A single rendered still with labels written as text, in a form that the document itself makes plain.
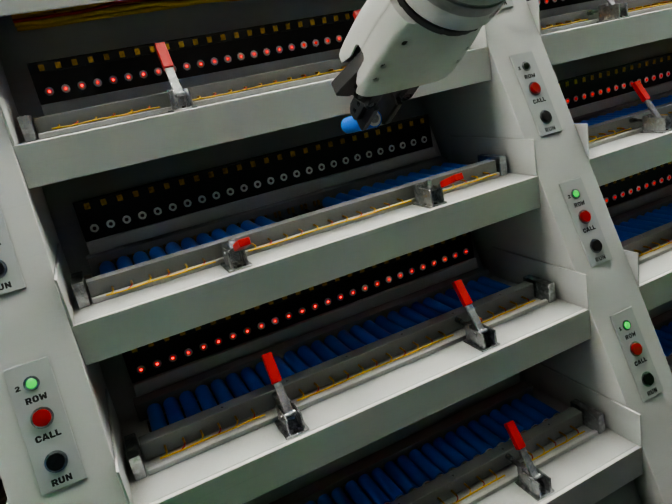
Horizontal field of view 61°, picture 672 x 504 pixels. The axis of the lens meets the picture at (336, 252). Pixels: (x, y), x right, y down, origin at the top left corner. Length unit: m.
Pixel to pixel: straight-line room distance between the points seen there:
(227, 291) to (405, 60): 0.31
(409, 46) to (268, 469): 0.44
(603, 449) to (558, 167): 0.39
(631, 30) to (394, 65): 0.64
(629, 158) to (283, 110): 0.52
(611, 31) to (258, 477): 0.82
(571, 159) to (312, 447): 0.53
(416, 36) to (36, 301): 0.43
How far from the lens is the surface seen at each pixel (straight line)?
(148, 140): 0.67
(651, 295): 0.93
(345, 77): 0.51
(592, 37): 1.00
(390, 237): 0.70
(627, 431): 0.89
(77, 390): 0.62
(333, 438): 0.66
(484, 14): 0.44
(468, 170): 0.82
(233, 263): 0.66
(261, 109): 0.70
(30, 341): 0.63
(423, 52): 0.48
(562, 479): 0.83
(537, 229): 0.86
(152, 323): 0.63
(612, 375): 0.86
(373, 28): 0.46
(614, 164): 0.93
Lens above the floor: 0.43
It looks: 4 degrees up
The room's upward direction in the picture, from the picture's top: 20 degrees counter-clockwise
